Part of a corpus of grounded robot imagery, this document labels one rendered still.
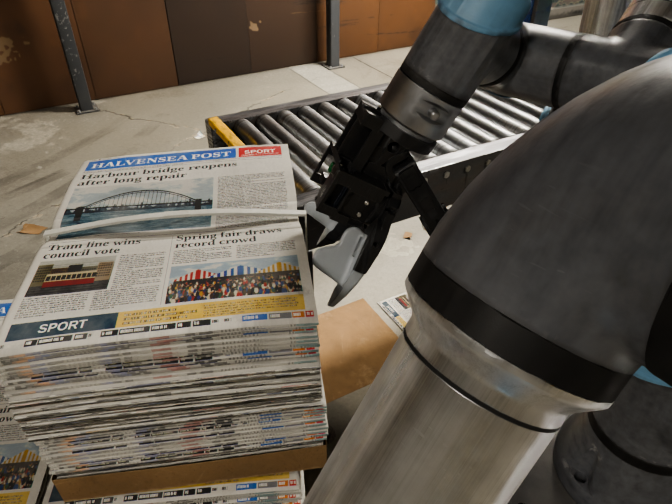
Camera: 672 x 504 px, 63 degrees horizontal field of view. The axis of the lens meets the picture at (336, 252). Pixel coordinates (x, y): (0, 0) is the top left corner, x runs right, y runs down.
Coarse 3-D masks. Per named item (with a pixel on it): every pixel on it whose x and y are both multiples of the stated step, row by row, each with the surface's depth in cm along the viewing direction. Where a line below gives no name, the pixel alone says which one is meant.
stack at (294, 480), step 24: (0, 312) 84; (0, 384) 73; (0, 408) 70; (0, 432) 67; (24, 432) 67; (0, 456) 64; (24, 456) 64; (0, 480) 62; (24, 480) 62; (48, 480) 64; (240, 480) 62; (264, 480) 62; (288, 480) 62
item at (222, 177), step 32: (96, 160) 76; (128, 160) 75; (160, 160) 75; (192, 160) 74; (224, 160) 74; (256, 160) 74; (288, 160) 74; (96, 192) 68; (128, 192) 68; (160, 192) 68; (192, 192) 68; (224, 192) 68; (256, 192) 68; (288, 192) 68
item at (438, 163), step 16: (496, 144) 139; (432, 160) 132; (448, 160) 132; (464, 160) 132; (480, 160) 135; (432, 176) 129; (448, 176) 132; (464, 176) 135; (448, 192) 135; (400, 208) 130; (304, 224) 118; (320, 224) 120; (304, 240) 120; (336, 240) 125
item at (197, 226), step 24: (96, 216) 64; (120, 216) 64; (216, 216) 64; (240, 216) 64; (264, 216) 64; (288, 216) 64; (48, 240) 61; (72, 240) 60; (96, 240) 60; (120, 240) 60; (144, 240) 60
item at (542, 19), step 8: (536, 0) 206; (544, 0) 207; (552, 0) 208; (536, 8) 207; (544, 8) 209; (528, 16) 212; (536, 16) 209; (544, 16) 211; (536, 24) 211; (544, 24) 213
